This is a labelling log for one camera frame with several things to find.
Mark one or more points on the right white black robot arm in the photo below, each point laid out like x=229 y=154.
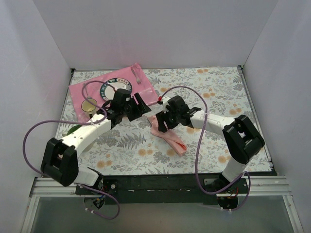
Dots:
x=241 y=136

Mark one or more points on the pink floral placemat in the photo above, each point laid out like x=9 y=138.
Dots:
x=145 y=89

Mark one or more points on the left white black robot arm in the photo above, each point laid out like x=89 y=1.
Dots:
x=60 y=160

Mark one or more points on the white plate dark rim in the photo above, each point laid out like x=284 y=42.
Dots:
x=107 y=90

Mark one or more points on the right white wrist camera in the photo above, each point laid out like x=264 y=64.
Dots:
x=164 y=102

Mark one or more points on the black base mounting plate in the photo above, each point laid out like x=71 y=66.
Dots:
x=180 y=188

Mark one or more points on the silver spoon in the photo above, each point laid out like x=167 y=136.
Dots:
x=85 y=92

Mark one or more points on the cream enamel mug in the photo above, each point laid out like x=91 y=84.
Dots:
x=89 y=107

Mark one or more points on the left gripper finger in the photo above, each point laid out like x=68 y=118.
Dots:
x=132 y=113
x=141 y=104

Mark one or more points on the silver fork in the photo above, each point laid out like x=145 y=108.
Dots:
x=138 y=80

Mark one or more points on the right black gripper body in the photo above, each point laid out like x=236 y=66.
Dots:
x=166 y=120

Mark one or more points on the green interior floral mug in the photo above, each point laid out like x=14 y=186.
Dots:
x=71 y=130

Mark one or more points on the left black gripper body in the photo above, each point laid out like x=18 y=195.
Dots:
x=135 y=108

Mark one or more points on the salmon pink satin napkin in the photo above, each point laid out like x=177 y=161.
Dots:
x=170 y=136

